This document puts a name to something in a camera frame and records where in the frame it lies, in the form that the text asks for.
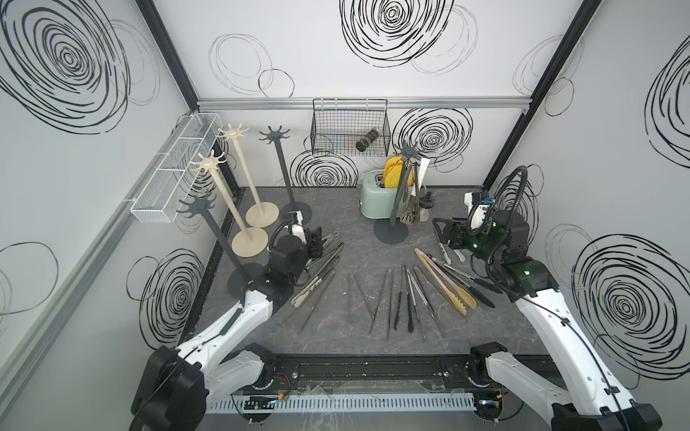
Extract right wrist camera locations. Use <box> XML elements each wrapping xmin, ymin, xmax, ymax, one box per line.
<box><xmin>465</xmin><ymin>191</ymin><xmax>494</xmax><ymax>224</ymax></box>

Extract grey slotted cable duct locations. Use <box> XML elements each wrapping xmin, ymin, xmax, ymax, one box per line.
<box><xmin>208</xmin><ymin>393</ymin><xmax>476</xmax><ymax>415</ymax></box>

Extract black tipped steel tongs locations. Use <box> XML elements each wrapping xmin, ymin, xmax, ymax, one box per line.
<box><xmin>428</xmin><ymin>254</ymin><xmax>501</xmax><ymax>308</ymax></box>

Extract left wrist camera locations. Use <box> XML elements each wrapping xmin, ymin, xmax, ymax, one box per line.
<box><xmin>287</xmin><ymin>210</ymin><xmax>307</xmax><ymax>244</ymax></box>

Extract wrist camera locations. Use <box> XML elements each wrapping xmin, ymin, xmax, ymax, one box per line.
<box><xmin>287</xmin><ymin>210</ymin><xmax>307</xmax><ymax>244</ymax></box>
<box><xmin>465</xmin><ymin>191</ymin><xmax>494</xmax><ymax>224</ymax></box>

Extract front cream utensil rack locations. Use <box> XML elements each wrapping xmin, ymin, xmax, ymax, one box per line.
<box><xmin>192</xmin><ymin>151</ymin><xmax>269</xmax><ymax>258</ymax></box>

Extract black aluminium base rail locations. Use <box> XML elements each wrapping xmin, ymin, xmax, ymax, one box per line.
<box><xmin>243</xmin><ymin>354</ymin><xmax>481</xmax><ymax>393</ymax></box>

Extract glass sugar jar black lid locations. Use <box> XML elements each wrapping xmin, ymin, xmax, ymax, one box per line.
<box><xmin>418</xmin><ymin>191</ymin><xmax>435</xmax><ymax>223</ymax></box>

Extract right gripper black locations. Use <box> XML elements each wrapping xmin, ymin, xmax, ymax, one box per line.
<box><xmin>432</xmin><ymin>214</ymin><xmax>501</xmax><ymax>269</ymax></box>

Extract white handled slim tongs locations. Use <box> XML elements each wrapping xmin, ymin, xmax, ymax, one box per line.
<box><xmin>404</xmin><ymin>268</ymin><xmax>436</xmax><ymax>339</ymax></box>

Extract cream utensil rack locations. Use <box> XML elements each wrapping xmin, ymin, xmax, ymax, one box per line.
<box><xmin>192</xmin><ymin>151</ymin><xmax>269</xmax><ymax>258</ymax></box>
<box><xmin>220</xmin><ymin>124</ymin><xmax>280</xmax><ymax>228</ymax></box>

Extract steel slotted tongs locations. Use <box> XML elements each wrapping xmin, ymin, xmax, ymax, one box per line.
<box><xmin>305</xmin><ymin>231</ymin><xmax>344</xmax><ymax>273</ymax></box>

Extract beige plastic tongs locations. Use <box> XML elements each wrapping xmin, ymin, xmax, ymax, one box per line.
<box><xmin>414</xmin><ymin>248</ymin><xmax>477</xmax><ymax>317</ymax></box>

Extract dark bottle in basket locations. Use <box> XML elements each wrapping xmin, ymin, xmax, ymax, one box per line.
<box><xmin>355</xmin><ymin>129</ymin><xmax>380</xmax><ymax>153</ymax></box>

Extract mint green toaster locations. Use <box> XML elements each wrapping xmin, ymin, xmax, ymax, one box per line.
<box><xmin>357</xmin><ymin>170</ymin><xmax>397</xmax><ymax>220</ymax></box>

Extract large steel tongs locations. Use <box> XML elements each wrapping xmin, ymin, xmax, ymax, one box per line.
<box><xmin>296</xmin><ymin>269</ymin><xmax>337</xmax><ymax>334</ymax></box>

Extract black wire wall basket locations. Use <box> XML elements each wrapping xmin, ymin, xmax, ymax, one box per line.
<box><xmin>310</xmin><ymin>98</ymin><xmax>392</xmax><ymax>157</ymax></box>

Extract white wire wall basket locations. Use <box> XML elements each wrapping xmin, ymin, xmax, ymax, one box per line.
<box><xmin>130</xmin><ymin>112</ymin><xmax>221</xmax><ymax>224</ymax></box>

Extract black tweezer tongs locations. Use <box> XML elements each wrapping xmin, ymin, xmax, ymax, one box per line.
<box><xmin>394</xmin><ymin>265</ymin><xmax>414</xmax><ymax>333</ymax></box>

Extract slim steel tongs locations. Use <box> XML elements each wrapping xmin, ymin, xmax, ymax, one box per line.
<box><xmin>368</xmin><ymin>267</ymin><xmax>394</xmax><ymax>336</ymax></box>

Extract plain steel serving tongs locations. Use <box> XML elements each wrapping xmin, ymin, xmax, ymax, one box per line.
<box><xmin>389</xmin><ymin>160</ymin><xmax>417</xmax><ymax>229</ymax></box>

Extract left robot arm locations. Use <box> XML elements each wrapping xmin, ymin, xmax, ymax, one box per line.
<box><xmin>129</xmin><ymin>210</ymin><xmax>323</xmax><ymax>430</ymax></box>

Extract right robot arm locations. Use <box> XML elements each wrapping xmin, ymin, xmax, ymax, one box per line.
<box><xmin>432</xmin><ymin>201</ymin><xmax>662</xmax><ymax>430</ymax></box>

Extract back cream utensil rack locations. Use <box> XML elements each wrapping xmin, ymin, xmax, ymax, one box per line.
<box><xmin>220</xmin><ymin>124</ymin><xmax>280</xmax><ymax>228</ymax></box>

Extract grey utensil rack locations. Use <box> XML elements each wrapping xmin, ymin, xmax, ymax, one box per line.
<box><xmin>374</xmin><ymin>147</ymin><xmax>418</xmax><ymax>245</ymax></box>
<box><xmin>260</xmin><ymin>126</ymin><xmax>313</xmax><ymax>224</ymax></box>
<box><xmin>176</xmin><ymin>196</ymin><xmax>264</xmax><ymax>303</ymax></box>

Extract steel v-shaped tongs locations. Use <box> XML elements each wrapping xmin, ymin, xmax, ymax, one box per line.
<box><xmin>346</xmin><ymin>271</ymin><xmax>373</xmax><ymax>319</ymax></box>

